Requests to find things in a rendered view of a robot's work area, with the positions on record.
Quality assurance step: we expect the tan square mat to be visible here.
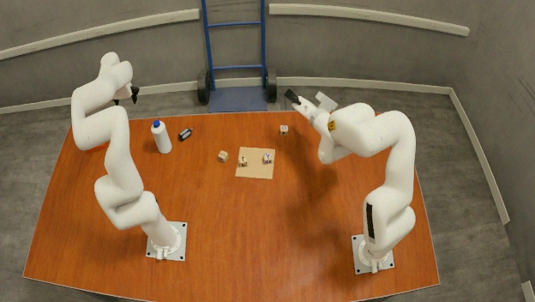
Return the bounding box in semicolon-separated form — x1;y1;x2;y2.
236;147;275;179

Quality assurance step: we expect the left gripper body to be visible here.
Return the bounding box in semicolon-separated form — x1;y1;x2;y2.
113;82;132;100

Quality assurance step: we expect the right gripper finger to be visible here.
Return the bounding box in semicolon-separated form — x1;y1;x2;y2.
285;89;302;105

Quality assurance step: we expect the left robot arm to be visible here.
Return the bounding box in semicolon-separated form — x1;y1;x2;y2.
71;52;182;260

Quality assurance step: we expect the white plastic bottle with blue cap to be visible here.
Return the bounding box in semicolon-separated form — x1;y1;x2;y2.
151;120;171;154

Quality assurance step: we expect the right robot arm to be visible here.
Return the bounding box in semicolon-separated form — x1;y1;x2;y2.
310;92;416;274

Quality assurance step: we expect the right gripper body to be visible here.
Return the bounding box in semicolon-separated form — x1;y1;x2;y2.
292;96;318;121

